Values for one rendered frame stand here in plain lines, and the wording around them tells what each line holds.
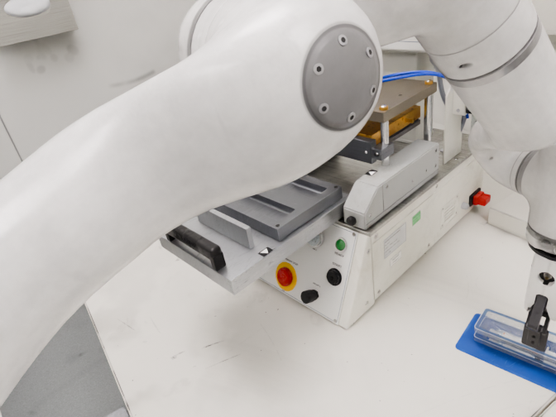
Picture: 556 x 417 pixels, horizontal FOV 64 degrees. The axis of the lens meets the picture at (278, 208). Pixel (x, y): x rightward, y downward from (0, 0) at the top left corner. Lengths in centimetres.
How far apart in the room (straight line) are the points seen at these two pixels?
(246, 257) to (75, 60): 169
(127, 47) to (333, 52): 209
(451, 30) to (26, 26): 186
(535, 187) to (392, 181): 27
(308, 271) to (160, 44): 168
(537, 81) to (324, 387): 56
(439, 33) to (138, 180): 27
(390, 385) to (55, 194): 63
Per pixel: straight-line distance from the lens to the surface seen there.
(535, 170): 65
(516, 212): 113
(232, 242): 76
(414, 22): 39
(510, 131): 51
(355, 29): 26
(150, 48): 235
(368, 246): 82
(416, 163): 90
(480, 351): 87
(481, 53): 43
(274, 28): 25
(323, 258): 87
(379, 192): 81
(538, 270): 70
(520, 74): 46
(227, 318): 95
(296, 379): 82
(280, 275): 95
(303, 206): 77
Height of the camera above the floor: 139
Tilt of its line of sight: 31 degrees down
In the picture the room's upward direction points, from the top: 10 degrees counter-clockwise
